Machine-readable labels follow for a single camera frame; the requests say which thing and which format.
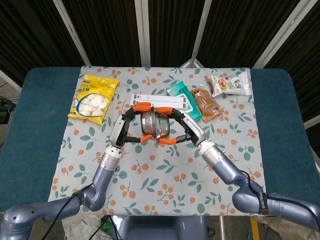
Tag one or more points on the yellow snack bag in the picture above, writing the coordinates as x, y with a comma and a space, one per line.
92, 102

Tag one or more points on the white nut snack bag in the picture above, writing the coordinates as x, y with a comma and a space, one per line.
232, 85

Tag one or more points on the teal wet wipes pack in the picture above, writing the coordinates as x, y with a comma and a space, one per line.
180, 90

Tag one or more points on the brown snack pouch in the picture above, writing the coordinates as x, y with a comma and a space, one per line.
206, 102

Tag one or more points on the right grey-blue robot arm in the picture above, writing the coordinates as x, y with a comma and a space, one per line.
225, 170

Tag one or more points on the beige trouser leg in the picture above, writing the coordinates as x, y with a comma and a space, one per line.
287, 233

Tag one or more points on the white folding stand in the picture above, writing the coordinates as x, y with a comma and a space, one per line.
165, 100

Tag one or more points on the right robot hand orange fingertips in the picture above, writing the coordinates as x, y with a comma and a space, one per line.
195, 131

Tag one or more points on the steel bowl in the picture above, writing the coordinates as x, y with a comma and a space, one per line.
163, 127
147, 125

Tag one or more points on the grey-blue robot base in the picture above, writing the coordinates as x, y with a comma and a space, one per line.
160, 230

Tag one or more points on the floral tablecloth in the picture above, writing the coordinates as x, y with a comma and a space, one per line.
160, 180

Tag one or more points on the small green object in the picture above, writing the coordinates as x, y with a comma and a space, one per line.
107, 227

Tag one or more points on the white partition frame post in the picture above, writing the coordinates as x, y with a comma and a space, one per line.
143, 32
283, 32
71, 32
200, 32
313, 121
10, 81

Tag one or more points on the teal blue table mat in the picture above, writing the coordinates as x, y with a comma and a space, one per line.
32, 125

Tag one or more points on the black power strip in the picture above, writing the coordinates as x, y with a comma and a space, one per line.
3, 116

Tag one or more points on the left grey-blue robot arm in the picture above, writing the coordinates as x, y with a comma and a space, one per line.
102, 180

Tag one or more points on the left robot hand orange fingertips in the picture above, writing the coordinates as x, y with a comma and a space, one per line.
119, 130

